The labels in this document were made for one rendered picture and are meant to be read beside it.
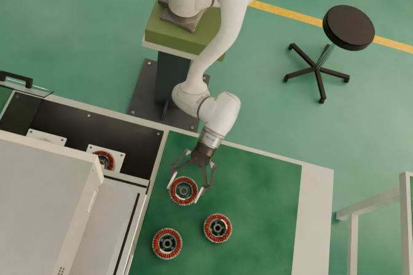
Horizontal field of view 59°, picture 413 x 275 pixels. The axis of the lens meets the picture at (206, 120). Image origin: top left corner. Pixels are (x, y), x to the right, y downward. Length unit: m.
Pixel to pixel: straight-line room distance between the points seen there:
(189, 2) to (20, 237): 1.15
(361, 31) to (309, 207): 1.31
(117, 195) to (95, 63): 1.65
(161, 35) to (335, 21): 1.20
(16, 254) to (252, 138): 1.85
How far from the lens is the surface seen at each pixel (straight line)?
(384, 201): 2.13
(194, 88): 1.39
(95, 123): 1.60
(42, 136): 1.60
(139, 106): 2.47
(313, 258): 1.63
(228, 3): 1.15
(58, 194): 0.95
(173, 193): 1.42
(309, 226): 1.64
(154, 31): 1.76
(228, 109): 1.34
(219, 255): 1.51
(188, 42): 1.75
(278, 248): 1.57
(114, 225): 1.12
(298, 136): 2.64
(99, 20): 2.89
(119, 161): 1.52
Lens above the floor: 2.22
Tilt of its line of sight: 63 degrees down
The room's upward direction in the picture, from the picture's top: 22 degrees clockwise
